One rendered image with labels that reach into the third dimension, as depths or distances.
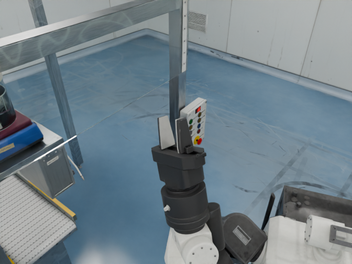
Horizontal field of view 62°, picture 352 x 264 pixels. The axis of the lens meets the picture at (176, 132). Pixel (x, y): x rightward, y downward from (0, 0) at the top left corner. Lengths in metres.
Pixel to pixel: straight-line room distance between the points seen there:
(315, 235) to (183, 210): 0.31
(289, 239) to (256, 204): 1.67
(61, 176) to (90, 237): 1.19
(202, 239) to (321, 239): 0.27
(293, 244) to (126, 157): 2.19
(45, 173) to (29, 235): 0.37
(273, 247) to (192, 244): 0.29
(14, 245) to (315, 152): 2.60
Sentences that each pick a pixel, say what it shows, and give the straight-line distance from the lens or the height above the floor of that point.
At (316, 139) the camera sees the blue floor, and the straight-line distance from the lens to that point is 3.32.
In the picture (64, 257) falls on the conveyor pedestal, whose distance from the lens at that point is 1.71.
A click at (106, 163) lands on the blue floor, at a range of 2.80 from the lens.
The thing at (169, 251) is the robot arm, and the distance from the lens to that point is 0.68.
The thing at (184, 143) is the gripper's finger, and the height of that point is 1.54.
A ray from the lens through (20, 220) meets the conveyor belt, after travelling 1.48.
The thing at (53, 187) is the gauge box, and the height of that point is 1.06.
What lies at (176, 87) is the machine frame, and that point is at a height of 1.19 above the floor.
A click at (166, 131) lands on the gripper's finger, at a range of 0.56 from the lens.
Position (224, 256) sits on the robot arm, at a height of 1.18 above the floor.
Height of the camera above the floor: 1.86
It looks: 37 degrees down
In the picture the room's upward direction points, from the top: straight up
